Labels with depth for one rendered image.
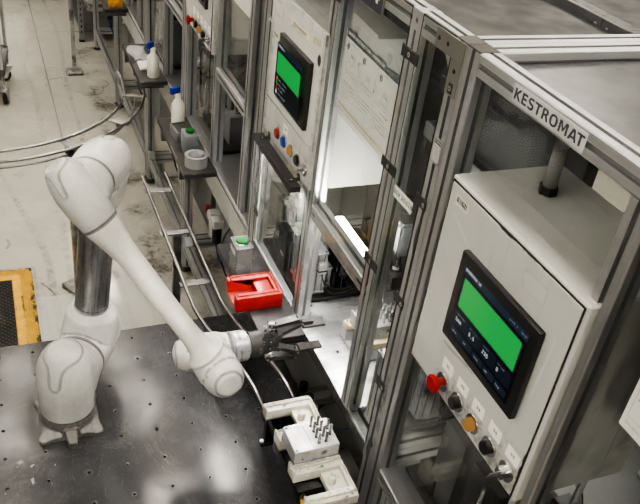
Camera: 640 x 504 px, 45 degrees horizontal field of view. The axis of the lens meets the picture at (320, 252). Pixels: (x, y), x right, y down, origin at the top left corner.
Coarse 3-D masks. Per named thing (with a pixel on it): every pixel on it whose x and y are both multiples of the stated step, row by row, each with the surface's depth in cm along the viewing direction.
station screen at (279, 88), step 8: (280, 48) 223; (288, 56) 218; (296, 64) 213; (280, 80) 226; (280, 88) 227; (288, 88) 221; (280, 96) 228; (288, 96) 221; (296, 96) 216; (288, 104) 222; (296, 104) 216; (296, 112) 217; (296, 120) 218
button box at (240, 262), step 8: (232, 240) 258; (248, 240) 258; (232, 248) 258; (240, 248) 255; (248, 248) 255; (232, 256) 260; (240, 256) 256; (248, 256) 257; (232, 264) 262; (240, 264) 258; (248, 264) 259; (240, 272) 260; (248, 272) 261
